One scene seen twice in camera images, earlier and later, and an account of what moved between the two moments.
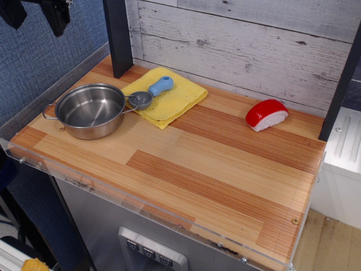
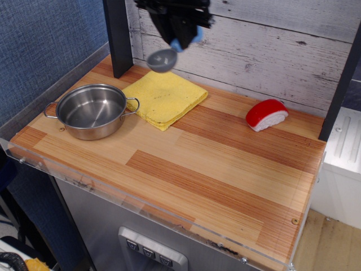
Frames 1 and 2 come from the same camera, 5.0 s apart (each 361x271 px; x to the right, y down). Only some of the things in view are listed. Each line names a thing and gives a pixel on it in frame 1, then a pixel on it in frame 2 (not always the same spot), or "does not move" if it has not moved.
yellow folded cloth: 167,106 does not move
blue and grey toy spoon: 145,98 to 163,60
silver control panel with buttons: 140,252 does not move
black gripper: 58,13 to 183,28
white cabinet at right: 338,193 does not move
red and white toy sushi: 266,114 does not move
